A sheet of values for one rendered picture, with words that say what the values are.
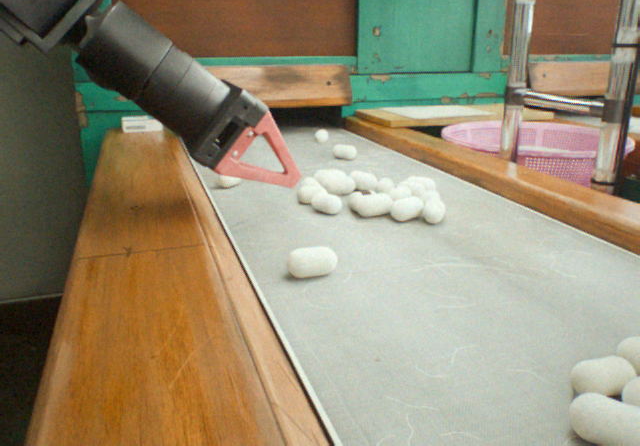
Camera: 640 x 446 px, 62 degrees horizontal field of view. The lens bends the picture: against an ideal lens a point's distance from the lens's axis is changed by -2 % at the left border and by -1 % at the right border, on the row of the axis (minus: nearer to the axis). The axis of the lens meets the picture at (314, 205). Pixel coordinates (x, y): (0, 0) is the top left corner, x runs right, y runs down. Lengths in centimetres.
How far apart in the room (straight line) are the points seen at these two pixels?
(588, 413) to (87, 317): 24
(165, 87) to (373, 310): 22
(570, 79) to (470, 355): 98
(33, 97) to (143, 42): 137
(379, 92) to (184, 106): 67
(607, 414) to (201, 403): 17
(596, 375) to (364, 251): 21
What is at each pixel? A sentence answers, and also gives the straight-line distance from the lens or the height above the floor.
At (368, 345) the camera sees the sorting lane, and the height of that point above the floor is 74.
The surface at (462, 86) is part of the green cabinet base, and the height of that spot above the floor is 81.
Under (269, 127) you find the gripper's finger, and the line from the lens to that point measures 45.
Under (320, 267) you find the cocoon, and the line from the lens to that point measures 38.
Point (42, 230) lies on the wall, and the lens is 186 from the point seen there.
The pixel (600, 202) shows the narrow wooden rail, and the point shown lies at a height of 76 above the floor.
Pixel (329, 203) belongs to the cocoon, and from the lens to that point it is 52.
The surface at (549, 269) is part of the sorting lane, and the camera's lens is 44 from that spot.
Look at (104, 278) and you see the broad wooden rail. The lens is 35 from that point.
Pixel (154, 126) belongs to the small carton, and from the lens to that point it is 89.
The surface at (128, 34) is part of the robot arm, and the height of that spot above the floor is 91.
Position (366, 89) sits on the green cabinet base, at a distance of 104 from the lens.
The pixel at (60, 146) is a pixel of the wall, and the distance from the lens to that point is 179.
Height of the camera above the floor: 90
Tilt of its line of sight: 17 degrees down
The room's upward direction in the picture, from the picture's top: straight up
